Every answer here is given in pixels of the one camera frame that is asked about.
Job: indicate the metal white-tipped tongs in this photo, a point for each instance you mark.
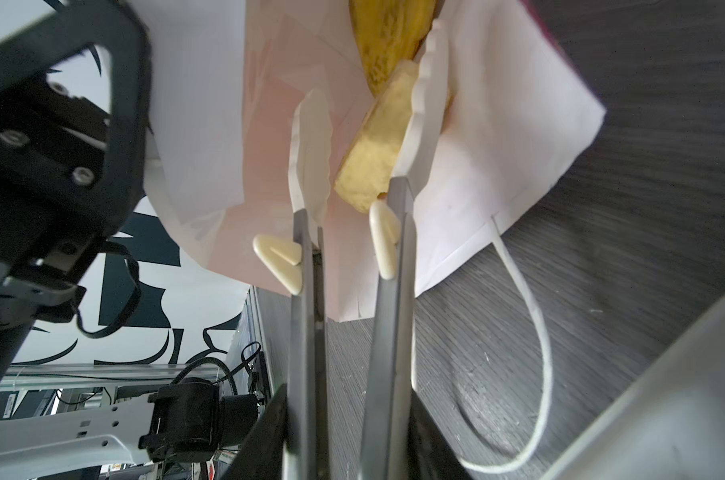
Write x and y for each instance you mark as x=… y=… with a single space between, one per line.
x=374 y=260

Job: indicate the red white paper bag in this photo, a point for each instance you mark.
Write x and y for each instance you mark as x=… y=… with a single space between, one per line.
x=228 y=75

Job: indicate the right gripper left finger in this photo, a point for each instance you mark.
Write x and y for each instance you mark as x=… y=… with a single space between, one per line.
x=260 y=457

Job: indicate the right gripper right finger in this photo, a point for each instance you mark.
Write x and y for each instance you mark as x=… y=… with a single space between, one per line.
x=428 y=454

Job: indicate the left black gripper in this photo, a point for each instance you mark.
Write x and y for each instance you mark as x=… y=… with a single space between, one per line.
x=74 y=101

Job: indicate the white plastic tray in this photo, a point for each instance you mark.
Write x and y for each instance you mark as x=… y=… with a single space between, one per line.
x=670 y=424

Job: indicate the pale split fake bun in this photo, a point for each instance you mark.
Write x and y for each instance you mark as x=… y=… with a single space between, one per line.
x=368 y=164

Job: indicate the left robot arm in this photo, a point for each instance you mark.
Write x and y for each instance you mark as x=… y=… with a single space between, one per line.
x=186 y=421

